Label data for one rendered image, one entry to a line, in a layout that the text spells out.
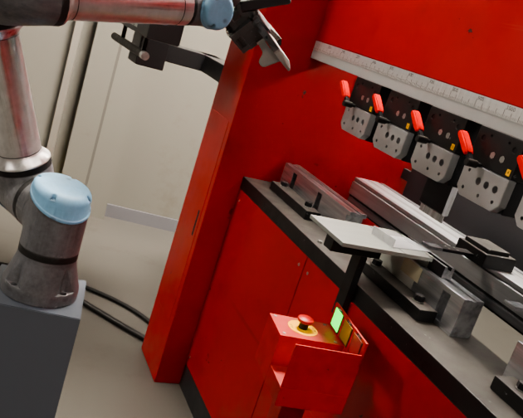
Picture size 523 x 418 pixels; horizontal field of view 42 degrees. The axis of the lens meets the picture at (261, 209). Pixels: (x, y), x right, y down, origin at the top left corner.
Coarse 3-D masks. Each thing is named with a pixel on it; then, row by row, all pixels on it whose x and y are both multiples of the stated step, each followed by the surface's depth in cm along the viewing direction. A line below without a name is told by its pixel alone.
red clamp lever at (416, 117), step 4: (412, 112) 173; (416, 112) 173; (412, 116) 173; (416, 116) 172; (420, 116) 173; (416, 120) 172; (420, 120) 172; (416, 124) 171; (420, 124) 171; (416, 128) 171; (420, 128) 171; (420, 132) 170; (416, 136) 170; (420, 136) 169; (424, 136) 170; (416, 140) 169; (420, 140) 169; (424, 140) 169; (428, 140) 170
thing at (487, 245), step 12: (468, 240) 186; (480, 240) 186; (456, 252) 179; (468, 252) 182; (480, 252) 180; (492, 252) 180; (504, 252) 181; (480, 264) 179; (492, 264) 179; (504, 264) 181
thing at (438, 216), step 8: (432, 184) 173; (440, 184) 170; (424, 192) 175; (432, 192) 172; (440, 192) 169; (448, 192) 167; (456, 192) 167; (424, 200) 174; (432, 200) 172; (440, 200) 169; (448, 200) 167; (424, 208) 175; (432, 208) 171; (440, 208) 168; (448, 208) 168; (432, 216) 172; (440, 216) 169
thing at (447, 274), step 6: (414, 240) 179; (432, 252) 172; (438, 258) 168; (432, 264) 167; (438, 264) 165; (444, 264) 166; (432, 270) 166; (438, 270) 164; (444, 270) 163; (450, 270) 164; (438, 276) 164; (444, 276) 163; (450, 276) 164
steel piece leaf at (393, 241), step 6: (378, 228) 169; (372, 234) 170; (378, 234) 169; (384, 234) 167; (384, 240) 167; (390, 240) 165; (396, 240) 172; (402, 240) 173; (396, 246) 165; (402, 246) 167; (408, 246) 169; (414, 246) 171
